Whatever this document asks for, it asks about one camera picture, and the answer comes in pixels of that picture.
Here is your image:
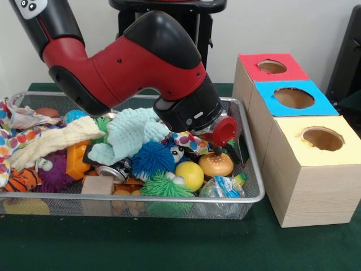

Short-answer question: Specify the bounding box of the colourful polka-dot cloth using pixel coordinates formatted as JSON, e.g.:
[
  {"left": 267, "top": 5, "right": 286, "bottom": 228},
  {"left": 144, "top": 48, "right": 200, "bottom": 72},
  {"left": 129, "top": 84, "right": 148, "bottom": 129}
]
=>
[{"left": 169, "top": 131, "right": 210, "bottom": 156}]

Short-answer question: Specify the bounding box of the wooden box with three holes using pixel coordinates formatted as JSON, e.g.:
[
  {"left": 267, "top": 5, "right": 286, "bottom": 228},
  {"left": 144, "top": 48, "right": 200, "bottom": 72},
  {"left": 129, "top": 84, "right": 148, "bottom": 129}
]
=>
[{"left": 232, "top": 54, "right": 361, "bottom": 229}]

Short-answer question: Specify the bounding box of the black drink can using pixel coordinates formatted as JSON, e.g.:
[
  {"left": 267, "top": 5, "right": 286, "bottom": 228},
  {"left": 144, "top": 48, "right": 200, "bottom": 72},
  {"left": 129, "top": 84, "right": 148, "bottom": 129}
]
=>
[{"left": 96, "top": 157, "right": 134, "bottom": 182}]

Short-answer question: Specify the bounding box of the black floor stand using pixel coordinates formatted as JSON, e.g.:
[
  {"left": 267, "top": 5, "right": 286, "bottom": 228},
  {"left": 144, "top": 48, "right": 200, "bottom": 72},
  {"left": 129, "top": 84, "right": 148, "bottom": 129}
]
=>
[{"left": 326, "top": 5, "right": 361, "bottom": 108}]

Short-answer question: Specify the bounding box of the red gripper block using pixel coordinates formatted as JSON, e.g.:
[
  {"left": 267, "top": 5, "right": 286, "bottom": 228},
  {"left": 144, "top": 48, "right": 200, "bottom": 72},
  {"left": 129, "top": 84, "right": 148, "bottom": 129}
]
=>
[{"left": 197, "top": 116, "right": 238, "bottom": 157}]

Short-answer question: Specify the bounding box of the shallow clear mesh bin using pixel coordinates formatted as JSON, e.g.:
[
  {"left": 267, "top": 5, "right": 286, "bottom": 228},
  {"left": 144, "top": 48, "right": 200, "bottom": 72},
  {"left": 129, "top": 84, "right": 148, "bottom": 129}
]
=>
[{"left": 0, "top": 91, "right": 266, "bottom": 220}]

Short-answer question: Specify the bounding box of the yellow ball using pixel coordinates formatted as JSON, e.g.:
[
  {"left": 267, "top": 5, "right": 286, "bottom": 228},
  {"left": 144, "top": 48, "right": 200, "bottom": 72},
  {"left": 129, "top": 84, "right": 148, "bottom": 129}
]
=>
[{"left": 175, "top": 161, "right": 205, "bottom": 191}]

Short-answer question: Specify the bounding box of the mint green knit cloth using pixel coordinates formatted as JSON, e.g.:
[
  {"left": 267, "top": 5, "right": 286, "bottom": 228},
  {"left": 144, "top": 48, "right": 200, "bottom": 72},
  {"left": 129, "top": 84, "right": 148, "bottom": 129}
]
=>
[{"left": 87, "top": 107, "right": 171, "bottom": 166}]

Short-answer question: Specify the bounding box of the dark green tablecloth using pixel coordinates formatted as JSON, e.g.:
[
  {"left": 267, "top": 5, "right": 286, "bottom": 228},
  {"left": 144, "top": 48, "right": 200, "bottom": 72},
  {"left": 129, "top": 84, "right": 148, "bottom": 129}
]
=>
[{"left": 0, "top": 82, "right": 361, "bottom": 271}]

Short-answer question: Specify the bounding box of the white plastic bag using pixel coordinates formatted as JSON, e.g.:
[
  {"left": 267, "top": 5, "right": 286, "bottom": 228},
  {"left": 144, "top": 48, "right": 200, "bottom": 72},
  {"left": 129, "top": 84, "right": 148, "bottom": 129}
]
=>
[{"left": 0, "top": 97, "right": 40, "bottom": 187}]

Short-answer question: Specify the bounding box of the wooden burger toy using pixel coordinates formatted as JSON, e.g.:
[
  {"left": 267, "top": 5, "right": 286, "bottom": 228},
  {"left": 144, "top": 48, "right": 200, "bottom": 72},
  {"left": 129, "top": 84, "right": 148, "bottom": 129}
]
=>
[{"left": 199, "top": 151, "right": 235, "bottom": 179}]

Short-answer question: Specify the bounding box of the clear plastic bottle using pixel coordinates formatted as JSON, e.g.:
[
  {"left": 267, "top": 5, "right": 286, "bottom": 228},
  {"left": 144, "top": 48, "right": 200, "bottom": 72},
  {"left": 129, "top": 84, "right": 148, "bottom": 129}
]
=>
[{"left": 199, "top": 176, "right": 244, "bottom": 200}]

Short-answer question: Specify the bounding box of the yellow banana toy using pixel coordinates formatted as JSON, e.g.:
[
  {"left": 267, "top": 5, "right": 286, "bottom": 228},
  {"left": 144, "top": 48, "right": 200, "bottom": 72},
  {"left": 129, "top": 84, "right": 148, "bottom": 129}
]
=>
[{"left": 231, "top": 172, "right": 249, "bottom": 188}]

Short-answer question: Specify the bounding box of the green spiky ball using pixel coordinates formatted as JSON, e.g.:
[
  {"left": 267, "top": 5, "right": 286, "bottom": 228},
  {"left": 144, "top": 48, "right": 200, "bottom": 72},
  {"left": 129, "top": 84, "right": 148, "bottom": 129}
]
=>
[{"left": 94, "top": 116, "right": 111, "bottom": 142}]

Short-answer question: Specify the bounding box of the cream cloth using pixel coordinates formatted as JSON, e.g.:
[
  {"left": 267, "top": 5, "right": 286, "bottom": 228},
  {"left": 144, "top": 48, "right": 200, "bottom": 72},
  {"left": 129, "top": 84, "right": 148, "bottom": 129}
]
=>
[{"left": 10, "top": 116, "right": 106, "bottom": 172}]

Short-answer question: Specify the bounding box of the dark green side table cloth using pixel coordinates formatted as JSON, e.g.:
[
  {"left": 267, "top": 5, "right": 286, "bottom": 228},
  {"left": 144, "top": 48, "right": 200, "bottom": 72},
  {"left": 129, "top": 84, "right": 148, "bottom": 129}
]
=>
[{"left": 337, "top": 89, "right": 361, "bottom": 112}]

